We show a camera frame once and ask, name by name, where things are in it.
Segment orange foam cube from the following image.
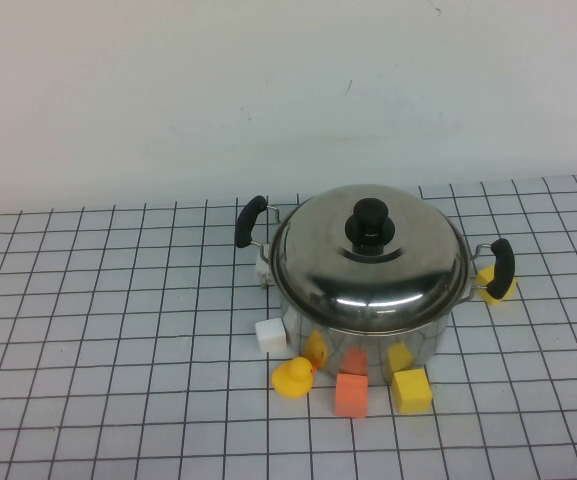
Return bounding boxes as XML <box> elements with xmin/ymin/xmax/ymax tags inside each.
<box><xmin>334</xmin><ymin>372</ymin><xmax>371</xmax><ymax>419</ymax></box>

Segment stainless steel lid black knob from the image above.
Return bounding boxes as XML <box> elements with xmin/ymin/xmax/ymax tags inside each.
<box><xmin>269</xmin><ymin>183</ymin><xmax>471</xmax><ymax>337</ymax></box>

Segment white foam cube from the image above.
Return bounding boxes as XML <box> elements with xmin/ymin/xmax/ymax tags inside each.
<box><xmin>254</xmin><ymin>317</ymin><xmax>288</xmax><ymax>354</ymax></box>

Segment stainless steel pot black handles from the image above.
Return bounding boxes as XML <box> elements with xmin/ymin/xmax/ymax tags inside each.
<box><xmin>234</xmin><ymin>194</ymin><xmax>518</xmax><ymax>387</ymax></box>

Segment yellow foam cube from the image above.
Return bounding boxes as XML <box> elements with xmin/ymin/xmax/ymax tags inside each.
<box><xmin>391</xmin><ymin>368</ymin><xmax>434</xmax><ymax>415</ymax></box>
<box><xmin>475</xmin><ymin>264</ymin><xmax>519</xmax><ymax>307</ymax></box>

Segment yellow rubber duck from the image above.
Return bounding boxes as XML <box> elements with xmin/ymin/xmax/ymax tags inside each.
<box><xmin>271</xmin><ymin>356</ymin><xmax>317</xmax><ymax>400</ymax></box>

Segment white plug adapter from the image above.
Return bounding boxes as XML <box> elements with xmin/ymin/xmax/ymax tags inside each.
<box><xmin>253</xmin><ymin>253</ymin><xmax>274</xmax><ymax>291</ymax></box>

